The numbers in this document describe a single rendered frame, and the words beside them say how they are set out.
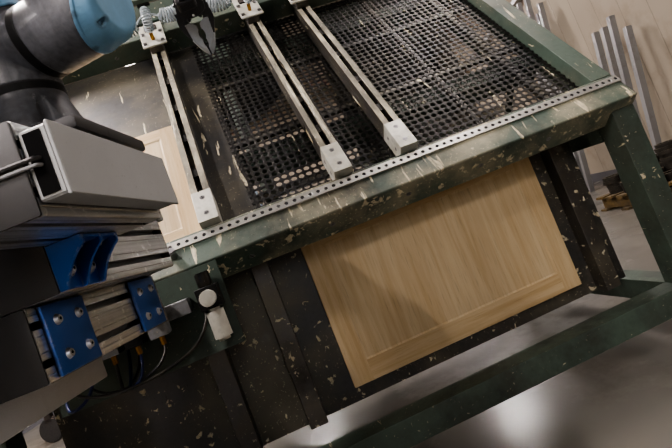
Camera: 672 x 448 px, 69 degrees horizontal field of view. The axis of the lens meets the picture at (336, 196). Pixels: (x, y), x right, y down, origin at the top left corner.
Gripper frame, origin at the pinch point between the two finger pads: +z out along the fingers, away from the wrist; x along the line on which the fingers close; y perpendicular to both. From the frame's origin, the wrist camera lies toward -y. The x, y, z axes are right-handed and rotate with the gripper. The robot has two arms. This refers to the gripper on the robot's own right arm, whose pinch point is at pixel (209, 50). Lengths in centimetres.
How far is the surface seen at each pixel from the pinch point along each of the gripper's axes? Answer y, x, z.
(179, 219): 8, 31, 43
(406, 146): 9, -43, 49
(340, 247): 11, -11, 75
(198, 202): 5.3, 23.0, 39.2
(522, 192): 19, -80, 86
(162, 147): 40, 35, 27
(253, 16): 93, -11, 0
